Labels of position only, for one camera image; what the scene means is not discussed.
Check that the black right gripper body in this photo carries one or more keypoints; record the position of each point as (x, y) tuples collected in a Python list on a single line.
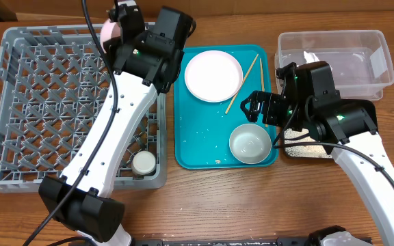
[(272, 106)]

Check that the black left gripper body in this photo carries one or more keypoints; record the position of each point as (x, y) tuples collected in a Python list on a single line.
[(113, 56)]

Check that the small white plate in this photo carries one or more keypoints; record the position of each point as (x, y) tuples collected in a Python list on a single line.
[(109, 31)]

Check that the grey bowl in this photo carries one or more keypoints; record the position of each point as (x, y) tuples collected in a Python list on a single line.
[(250, 144)]

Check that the pile of rice grains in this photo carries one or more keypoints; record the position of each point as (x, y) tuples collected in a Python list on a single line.
[(315, 152)]

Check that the white and red wrapper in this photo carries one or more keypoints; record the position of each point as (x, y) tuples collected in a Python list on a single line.
[(310, 57)]

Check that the white cup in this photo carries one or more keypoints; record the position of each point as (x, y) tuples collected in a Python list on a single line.
[(144, 164)]

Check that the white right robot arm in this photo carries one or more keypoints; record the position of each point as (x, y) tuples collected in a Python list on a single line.
[(363, 159)]

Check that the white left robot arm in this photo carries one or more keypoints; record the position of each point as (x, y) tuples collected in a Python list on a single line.
[(142, 63)]

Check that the black waste tray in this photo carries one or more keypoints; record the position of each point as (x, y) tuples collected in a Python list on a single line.
[(334, 123)]

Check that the clear plastic waste bin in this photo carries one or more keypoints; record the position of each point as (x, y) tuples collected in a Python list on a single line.
[(360, 60)]

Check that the right wooden chopstick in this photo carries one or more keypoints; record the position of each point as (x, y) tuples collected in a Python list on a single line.
[(261, 75)]

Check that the wooden chopstick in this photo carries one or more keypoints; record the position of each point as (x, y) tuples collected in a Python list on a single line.
[(241, 84), (261, 75)]

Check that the left wooden chopstick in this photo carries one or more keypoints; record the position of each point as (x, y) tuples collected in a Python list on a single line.
[(241, 84)]

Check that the large white plate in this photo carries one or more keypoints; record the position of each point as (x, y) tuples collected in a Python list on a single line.
[(213, 76)]

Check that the teal plastic serving tray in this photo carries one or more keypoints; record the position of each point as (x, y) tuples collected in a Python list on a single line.
[(202, 129)]

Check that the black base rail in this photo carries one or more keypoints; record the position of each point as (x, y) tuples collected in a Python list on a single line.
[(333, 235)]

